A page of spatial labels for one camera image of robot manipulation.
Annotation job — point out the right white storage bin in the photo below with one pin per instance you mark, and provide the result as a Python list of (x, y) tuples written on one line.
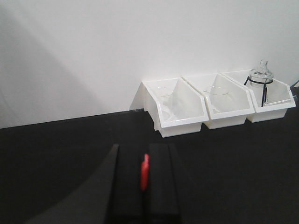
[(279, 97)]

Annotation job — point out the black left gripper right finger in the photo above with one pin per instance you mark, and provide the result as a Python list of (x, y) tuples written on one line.
[(161, 204)]

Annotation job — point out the white storage bin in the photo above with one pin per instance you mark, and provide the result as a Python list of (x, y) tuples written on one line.
[(279, 97), (188, 110), (238, 105)]

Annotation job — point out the round glass flask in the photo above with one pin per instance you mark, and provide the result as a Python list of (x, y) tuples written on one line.
[(260, 76)]

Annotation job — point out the middle white storage bin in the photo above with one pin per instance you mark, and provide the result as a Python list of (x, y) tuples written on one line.
[(238, 105)]

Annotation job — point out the black wire tripod stand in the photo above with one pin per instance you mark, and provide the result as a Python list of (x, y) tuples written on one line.
[(264, 91)]

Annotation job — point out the left white storage bin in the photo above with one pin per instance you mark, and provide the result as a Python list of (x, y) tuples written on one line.
[(188, 110)]

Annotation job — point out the clear glass beaker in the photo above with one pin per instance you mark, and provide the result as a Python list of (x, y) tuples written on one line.
[(164, 96)]

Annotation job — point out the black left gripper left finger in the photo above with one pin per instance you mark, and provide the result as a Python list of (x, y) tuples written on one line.
[(111, 195)]

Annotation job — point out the red plastic spoon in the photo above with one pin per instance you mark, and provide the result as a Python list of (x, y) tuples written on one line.
[(145, 168)]

